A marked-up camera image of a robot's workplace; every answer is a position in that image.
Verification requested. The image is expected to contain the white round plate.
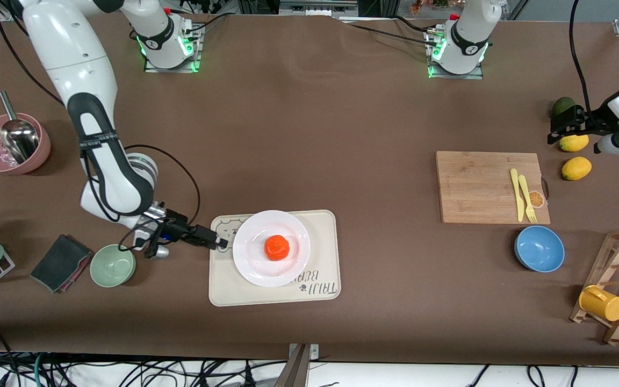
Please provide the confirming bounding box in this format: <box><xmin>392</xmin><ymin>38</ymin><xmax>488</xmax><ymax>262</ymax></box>
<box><xmin>232</xmin><ymin>210</ymin><xmax>311</xmax><ymax>288</ymax></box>

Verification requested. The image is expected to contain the orange mandarin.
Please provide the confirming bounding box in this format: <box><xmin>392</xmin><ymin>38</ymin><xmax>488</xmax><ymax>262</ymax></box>
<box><xmin>264</xmin><ymin>235</ymin><xmax>290</xmax><ymax>262</ymax></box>

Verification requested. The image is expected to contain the yellow lemon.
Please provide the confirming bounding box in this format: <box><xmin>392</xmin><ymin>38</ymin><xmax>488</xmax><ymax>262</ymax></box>
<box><xmin>559</xmin><ymin>133</ymin><xmax>590</xmax><ymax>153</ymax></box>
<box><xmin>561</xmin><ymin>156</ymin><xmax>593</xmax><ymax>181</ymax></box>

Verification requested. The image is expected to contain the dark green avocado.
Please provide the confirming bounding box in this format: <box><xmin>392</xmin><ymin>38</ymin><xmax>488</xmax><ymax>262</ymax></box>
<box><xmin>551</xmin><ymin>96</ymin><xmax>576</xmax><ymax>118</ymax></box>

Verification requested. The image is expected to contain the cream bear print tray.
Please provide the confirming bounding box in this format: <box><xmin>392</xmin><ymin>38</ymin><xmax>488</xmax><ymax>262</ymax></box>
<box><xmin>208</xmin><ymin>209</ymin><xmax>341</xmax><ymax>307</ymax></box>

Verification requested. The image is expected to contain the yellow plastic fork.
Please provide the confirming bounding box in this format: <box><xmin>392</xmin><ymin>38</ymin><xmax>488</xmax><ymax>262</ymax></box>
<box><xmin>518</xmin><ymin>175</ymin><xmax>538</xmax><ymax>224</ymax></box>

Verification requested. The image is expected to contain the pale green bowl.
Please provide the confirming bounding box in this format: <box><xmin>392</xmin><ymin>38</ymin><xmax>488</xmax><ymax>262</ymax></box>
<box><xmin>89</xmin><ymin>244</ymin><xmax>136</xmax><ymax>289</ymax></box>

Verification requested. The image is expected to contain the yellow plastic knife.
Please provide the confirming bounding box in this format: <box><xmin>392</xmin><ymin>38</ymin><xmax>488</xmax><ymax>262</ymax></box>
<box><xmin>510</xmin><ymin>168</ymin><xmax>526</xmax><ymax>223</ymax></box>

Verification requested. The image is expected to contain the wooden cutting board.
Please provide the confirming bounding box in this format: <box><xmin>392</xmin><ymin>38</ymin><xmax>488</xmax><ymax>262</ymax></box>
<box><xmin>436</xmin><ymin>151</ymin><xmax>551</xmax><ymax>225</ymax></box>

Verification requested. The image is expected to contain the blue bowl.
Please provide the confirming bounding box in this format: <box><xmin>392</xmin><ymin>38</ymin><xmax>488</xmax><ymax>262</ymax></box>
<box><xmin>514</xmin><ymin>225</ymin><xmax>566</xmax><ymax>274</ymax></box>

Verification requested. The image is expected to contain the dark grey folded cloth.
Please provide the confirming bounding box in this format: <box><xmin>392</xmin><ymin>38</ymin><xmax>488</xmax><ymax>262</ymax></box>
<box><xmin>30</xmin><ymin>234</ymin><xmax>94</xmax><ymax>295</ymax></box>

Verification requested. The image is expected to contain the grey metal bar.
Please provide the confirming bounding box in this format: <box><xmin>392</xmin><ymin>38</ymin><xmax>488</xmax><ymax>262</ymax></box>
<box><xmin>275</xmin><ymin>344</ymin><xmax>311</xmax><ymax>387</ymax></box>

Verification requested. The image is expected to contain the wooden mug rack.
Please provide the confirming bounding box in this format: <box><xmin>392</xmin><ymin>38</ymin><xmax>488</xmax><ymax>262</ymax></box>
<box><xmin>569</xmin><ymin>227</ymin><xmax>619</xmax><ymax>346</ymax></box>

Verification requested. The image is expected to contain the yellow mug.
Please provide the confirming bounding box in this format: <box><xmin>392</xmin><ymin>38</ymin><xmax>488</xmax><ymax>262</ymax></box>
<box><xmin>578</xmin><ymin>285</ymin><xmax>619</xmax><ymax>323</ymax></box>

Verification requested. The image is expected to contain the metal scoop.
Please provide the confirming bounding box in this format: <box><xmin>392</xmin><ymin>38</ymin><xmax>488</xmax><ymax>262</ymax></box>
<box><xmin>0</xmin><ymin>91</ymin><xmax>40</xmax><ymax>164</ymax></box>

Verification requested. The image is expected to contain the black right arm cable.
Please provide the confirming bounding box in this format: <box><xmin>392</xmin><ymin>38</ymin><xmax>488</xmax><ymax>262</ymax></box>
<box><xmin>81</xmin><ymin>144</ymin><xmax>201</xmax><ymax>253</ymax></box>

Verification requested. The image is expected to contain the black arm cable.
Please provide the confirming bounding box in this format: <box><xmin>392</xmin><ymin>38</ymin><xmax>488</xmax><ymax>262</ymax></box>
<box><xmin>81</xmin><ymin>144</ymin><xmax>201</xmax><ymax>253</ymax></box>
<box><xmin>568</xmin><ymin>0</ymin><xmax>593</xmax><ymax>111</ymax></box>

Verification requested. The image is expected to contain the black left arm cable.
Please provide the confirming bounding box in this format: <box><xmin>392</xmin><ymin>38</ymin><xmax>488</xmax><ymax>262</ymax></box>
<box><xmin>568</xmin><ymin>0</ymin><xmax>593</xmax><ymax>111</ymax></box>

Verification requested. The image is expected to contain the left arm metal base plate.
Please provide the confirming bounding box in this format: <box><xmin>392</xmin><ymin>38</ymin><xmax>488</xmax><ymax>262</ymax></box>
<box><xmin>427</xmin><ymin>30</ymin><xmax>485</xmax><ymax>80</ymax></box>

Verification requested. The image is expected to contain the metal clamp bracket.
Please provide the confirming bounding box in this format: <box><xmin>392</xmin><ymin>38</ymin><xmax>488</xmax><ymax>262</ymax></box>
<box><xmin>288</xmin><ymin>343</ymin><xmax>320</xmax><ymax>362</ymax></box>

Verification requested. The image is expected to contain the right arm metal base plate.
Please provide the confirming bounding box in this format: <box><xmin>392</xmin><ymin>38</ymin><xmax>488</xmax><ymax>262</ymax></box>
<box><xmin>144</xmin><ymin>24</ymin><xmax>203</xmax><ymax>74</ymax></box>

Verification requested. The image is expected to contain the teal cable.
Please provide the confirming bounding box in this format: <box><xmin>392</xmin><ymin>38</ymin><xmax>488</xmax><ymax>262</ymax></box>
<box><xmin>33</xmin><ymin>352</ymin><xmax>48</xmax><ymax>387</ymax></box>

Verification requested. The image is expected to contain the black left base cable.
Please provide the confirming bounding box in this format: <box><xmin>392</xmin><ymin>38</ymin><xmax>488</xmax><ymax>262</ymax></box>
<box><xmin>342</xmin><ymin>16</ymin><xmax>442</xmax><ymax>47</ymax></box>

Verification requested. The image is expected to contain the black base cable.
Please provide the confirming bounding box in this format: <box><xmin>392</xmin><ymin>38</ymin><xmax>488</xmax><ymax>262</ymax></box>
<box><xmin>183</xmin><ymin>13</ymin><xmax>229</xmax><ymax>35</ymax></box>
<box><xmin>342</xmin><ymin>16</ymin><xmax>442</xmax><ymax>47</ymax></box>

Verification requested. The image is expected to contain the black right base cable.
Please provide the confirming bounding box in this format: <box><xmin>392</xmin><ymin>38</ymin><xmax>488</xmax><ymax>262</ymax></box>
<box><xmin>183</xmin><ymin>13</ymin><xmax>229</xmax><ymax>35</ymax></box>

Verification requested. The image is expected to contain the silver metal frame piece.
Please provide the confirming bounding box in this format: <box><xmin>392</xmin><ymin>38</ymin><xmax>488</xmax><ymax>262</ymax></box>
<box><xmin>280</xmin><ymin>0</ymin><xmax>358</xmax><ymax>17</ymax></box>

